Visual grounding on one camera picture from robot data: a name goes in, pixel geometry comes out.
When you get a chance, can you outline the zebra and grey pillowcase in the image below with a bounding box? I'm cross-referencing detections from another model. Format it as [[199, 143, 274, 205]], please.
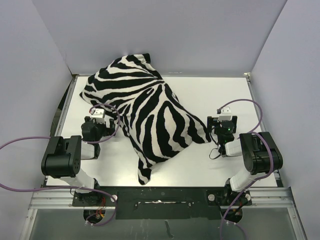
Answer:
[[80, 53, 211, 185]]

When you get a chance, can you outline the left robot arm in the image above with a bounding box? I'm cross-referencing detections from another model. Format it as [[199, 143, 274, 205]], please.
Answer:
[[41, 116, 116, 206]]

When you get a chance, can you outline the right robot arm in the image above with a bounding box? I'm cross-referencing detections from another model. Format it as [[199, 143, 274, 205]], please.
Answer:
[[207, 116, 283, 205]]

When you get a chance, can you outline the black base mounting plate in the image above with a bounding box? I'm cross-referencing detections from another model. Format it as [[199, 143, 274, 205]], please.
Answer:
[[72, 185, 252, 220]]

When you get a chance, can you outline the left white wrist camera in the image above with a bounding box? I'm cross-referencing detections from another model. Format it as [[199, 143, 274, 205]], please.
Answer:
[[90, 108, 105, 121]]

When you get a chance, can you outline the aluminium frame rail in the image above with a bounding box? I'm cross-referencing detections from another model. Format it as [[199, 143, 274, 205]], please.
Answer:
[[28, 187, 294, 210]]

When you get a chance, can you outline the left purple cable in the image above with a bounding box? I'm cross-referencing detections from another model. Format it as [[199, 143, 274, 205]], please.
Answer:
[[0, 103, 121, 227]]

